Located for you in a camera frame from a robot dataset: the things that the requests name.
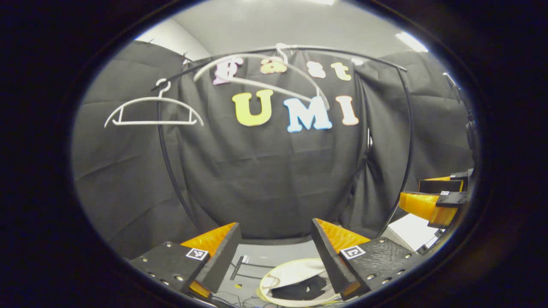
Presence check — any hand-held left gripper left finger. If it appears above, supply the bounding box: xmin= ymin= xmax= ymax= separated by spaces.
xmin=128 ymin=222 xmax=242 ymax=300

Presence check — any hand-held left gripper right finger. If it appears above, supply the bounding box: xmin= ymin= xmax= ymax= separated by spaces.
xmin=311 ymin=217 xmax=422 ymax=301

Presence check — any beige laundry hamper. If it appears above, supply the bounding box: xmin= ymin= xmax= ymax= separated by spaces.
xmin=256 ymin=258 xmax=345 ymax=308

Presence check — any black knit cardigan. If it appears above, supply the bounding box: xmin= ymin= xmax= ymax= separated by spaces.
xmin=271 ymin=275 xmax=328 ymax=301

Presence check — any black clothes rack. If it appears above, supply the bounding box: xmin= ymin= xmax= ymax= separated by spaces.
xmin=151 ymin=44 xmax=414 ymax=234

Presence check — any white plastic hanger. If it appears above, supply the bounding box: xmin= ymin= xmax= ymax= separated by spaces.
xmin=104 ymin=78 xmax=205 ymax=128
xmin=193 ymin=43 xmax=331 ymax=111

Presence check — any black backdrop cloth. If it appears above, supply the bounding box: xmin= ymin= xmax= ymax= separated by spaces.
xmin=72 ymin=41 xmax=476 ymax=259

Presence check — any black cable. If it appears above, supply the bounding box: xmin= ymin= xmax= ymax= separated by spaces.
xmin=210 ymin=293 xmax=262 ymax=308

